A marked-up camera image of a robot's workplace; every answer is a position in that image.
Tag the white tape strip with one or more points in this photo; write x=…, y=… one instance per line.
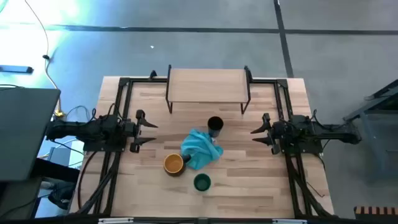
x=289, y=221
x=115, y=221

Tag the grey box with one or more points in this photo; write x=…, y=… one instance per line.
x=60, y=157

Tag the flat black floor device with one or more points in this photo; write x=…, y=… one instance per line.
x=15, y=69

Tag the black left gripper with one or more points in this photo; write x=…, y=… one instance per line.
x=130, y=132

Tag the dark rounded floor object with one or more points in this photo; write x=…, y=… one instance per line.
x=62, y=194

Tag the striped wooden bench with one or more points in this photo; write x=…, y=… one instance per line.
x=376, y=211

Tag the black metal table frame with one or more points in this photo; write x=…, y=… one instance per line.
x=143, y=80

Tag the green cup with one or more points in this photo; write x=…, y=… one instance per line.
x=202, y=183

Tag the wooden shelf with black frame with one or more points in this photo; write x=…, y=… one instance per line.
x=206, y=85

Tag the blue microfibre cloth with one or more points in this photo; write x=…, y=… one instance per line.
x=200, y=149

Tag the tall black cup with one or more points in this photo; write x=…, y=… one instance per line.
x=215, y=124

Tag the black clamp knob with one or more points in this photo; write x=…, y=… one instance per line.
x=153, y=74

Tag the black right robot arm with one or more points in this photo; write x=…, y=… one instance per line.
x=311, y=130

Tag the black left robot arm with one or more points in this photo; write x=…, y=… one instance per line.
x=93, y=130

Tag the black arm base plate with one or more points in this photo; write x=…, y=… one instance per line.
x=311, y=150
x=102, y=148

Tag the dark grey desk top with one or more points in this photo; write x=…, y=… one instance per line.
x=25, y=133

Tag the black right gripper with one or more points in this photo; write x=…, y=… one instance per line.
x=276, y=133

